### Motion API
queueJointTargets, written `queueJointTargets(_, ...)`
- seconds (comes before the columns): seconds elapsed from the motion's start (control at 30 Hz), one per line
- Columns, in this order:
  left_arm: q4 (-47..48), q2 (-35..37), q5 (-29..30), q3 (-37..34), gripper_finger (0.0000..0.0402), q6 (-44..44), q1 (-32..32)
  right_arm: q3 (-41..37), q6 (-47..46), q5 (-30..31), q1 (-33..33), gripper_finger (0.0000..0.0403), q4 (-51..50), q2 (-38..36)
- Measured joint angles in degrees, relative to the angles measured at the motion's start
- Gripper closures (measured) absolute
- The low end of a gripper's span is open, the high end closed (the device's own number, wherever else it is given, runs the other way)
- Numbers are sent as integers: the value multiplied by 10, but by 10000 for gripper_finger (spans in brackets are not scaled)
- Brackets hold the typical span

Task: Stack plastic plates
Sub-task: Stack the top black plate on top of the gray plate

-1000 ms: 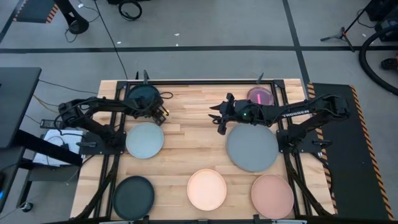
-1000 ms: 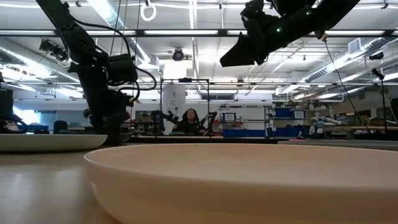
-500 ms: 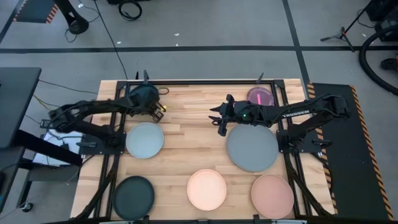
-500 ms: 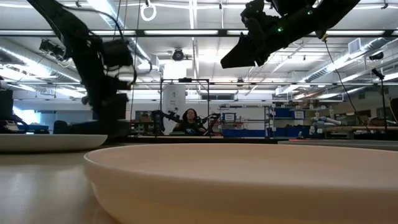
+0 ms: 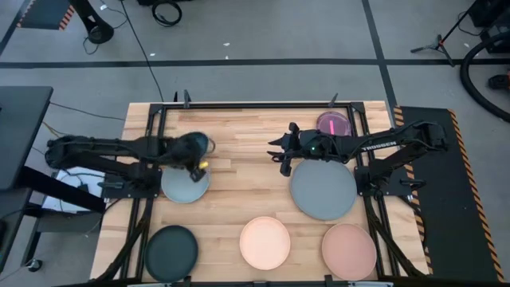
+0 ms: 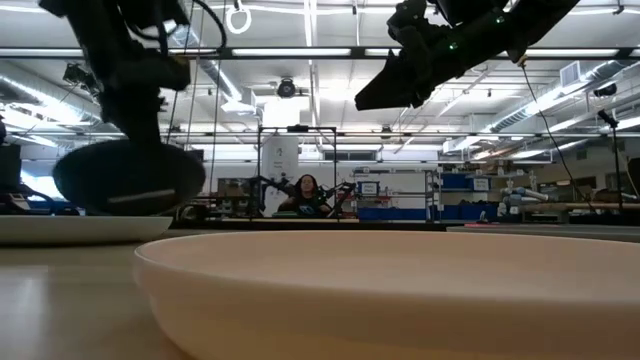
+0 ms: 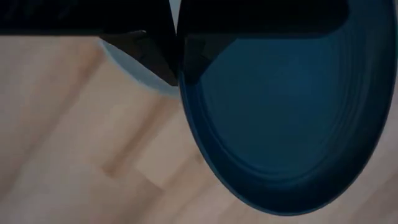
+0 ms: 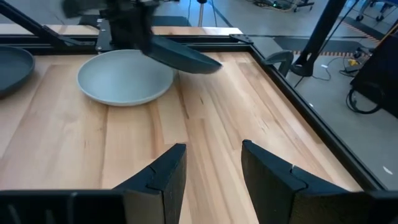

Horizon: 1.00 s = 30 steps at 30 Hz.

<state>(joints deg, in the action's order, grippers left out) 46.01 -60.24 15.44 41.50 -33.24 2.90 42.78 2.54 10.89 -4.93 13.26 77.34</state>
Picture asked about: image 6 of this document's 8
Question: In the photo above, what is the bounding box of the black microphone stand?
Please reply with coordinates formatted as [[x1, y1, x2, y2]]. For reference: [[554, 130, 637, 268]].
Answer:
[[594, 108, 626, 214]]

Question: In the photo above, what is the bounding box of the black aluminium table frame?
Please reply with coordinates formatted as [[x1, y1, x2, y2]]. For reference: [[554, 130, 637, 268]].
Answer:
[[172, 219, 449, 232]]

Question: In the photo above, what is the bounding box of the dark computer monitor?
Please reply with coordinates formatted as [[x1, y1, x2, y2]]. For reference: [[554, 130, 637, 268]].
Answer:
[[0, 144, 23, 191]]

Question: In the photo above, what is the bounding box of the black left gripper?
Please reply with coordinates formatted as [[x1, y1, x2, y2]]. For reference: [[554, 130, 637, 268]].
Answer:
[[99, 49, 192, 150]]

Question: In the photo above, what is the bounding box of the black LED light bar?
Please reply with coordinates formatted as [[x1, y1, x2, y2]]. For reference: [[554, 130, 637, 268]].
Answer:
[[0, 46, 640, 59]]

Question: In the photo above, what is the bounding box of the white pillar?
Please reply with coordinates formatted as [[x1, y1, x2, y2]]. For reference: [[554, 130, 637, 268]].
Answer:
[[261, 135, 300, 216]]

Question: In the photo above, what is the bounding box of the black mounted camera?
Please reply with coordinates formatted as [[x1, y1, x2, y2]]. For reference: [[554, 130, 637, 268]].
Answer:
[[62, 62, 101, 96], [276, 77, 298, 99]]

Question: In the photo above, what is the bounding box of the dark round bowl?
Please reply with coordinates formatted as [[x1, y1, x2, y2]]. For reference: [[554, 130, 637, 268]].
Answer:
[[52, 138, 207, 217]]

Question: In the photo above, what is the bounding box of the person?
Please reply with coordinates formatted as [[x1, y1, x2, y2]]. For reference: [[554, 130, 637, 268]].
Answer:
[[277, 173, 334, 219]]

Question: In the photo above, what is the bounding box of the black workstation frame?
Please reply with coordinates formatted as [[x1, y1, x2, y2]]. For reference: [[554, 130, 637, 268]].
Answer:
[[256, 126, 338, 221]]

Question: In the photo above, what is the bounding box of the white cable ring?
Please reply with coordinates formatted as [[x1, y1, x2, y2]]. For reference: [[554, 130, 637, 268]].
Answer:
[[225, 3, 253, 36]]

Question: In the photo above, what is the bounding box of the beige plastic plate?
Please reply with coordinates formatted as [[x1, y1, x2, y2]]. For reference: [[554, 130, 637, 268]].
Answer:
[[133, 229, 640, 360]]

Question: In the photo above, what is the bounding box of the silver air duct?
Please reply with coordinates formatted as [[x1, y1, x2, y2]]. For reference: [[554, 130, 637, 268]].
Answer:
[[169, 22, 244, 101]]

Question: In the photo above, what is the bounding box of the black hanging cable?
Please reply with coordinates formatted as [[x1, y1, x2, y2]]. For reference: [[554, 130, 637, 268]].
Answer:
[[207, 47, 225, 194]]

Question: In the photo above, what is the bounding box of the grey hanging cable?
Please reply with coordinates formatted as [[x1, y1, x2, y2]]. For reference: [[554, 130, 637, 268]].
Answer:
[[185, 9, 204, 146]]

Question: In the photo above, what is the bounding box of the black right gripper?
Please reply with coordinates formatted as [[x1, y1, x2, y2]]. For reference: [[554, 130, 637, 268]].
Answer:
[[355, 0, 511, 112]]

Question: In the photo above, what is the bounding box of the white plastic plate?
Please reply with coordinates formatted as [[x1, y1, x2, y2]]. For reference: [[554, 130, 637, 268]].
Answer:
[[0, 214, 174, 246]]

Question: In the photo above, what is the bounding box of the blue storage bin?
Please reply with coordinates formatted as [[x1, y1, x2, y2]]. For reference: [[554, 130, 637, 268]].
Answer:
[[357, 206, 429, 222], [439, 202, 501, 222], [440, 172, 491, 191]]

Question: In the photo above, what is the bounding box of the grey plastic plate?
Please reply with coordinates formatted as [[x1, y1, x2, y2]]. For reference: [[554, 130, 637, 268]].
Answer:
[[446, 223, 640, 245]]

